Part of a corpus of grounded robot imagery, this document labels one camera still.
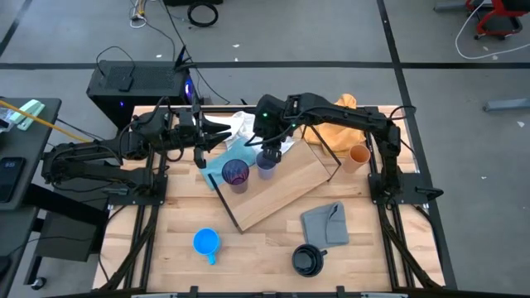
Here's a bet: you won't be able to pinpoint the black side desk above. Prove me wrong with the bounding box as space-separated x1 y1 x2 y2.
0 97 63 212

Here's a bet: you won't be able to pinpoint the wooden shelf black metal frame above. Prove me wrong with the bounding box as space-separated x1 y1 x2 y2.
206 122 343 235

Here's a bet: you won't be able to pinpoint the orange cloth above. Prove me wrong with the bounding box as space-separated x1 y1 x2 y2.
304 93 368 157

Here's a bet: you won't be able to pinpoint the wooden workbench grey legs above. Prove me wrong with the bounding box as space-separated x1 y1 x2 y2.
483 98 530 113

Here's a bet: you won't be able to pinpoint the black coiled cable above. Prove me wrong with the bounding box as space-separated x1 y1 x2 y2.
186 2 219 28

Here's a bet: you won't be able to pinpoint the white cloth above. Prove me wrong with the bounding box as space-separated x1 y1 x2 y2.
206 110 296 155

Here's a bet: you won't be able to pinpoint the purple faceted plastic tumbler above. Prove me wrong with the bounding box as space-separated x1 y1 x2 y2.
221 158 251 195

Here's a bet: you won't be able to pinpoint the black wifi antenna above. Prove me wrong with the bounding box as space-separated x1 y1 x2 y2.
173 45 195 70

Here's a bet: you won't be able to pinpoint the black smartphone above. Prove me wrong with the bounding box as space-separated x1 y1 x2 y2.
0 156 27 204

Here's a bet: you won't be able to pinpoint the blue plastic mug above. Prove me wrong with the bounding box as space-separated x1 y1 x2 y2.
192 227 221 266

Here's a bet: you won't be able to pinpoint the yellow rod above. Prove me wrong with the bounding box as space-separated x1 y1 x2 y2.
0 99 94 144

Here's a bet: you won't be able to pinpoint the black stand with caster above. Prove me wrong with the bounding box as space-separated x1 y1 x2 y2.
24 184 109 291

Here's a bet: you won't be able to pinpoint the lavender cup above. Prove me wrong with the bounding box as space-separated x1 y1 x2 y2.
255 151 278 181

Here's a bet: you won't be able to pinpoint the yellow white cable bundle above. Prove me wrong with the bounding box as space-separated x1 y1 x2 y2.
129 0 150 29

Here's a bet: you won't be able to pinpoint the grey folded cloth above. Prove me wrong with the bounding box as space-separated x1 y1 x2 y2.
301 201 350 252

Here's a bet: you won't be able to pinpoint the mint green stapler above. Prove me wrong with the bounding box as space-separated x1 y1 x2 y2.
7 99 46 132

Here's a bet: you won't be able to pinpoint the white floor cable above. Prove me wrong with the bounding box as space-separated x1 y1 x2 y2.
455 0 530 60

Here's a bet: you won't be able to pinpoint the teal cloth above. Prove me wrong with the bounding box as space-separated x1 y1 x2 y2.
200 138 258 191

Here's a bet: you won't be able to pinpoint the black speckled mug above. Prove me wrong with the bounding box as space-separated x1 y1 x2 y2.
291 243 328 277

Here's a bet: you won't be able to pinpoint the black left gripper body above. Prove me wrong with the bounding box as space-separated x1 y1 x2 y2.
178 105 208 169

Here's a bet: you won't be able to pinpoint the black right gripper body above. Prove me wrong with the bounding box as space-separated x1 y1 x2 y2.
258 132 289 154

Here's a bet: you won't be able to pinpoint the black computer tower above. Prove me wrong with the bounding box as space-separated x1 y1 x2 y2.
85 60 195 129

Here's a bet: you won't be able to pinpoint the peach orange cup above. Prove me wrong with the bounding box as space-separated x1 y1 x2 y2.
341 143 372 174

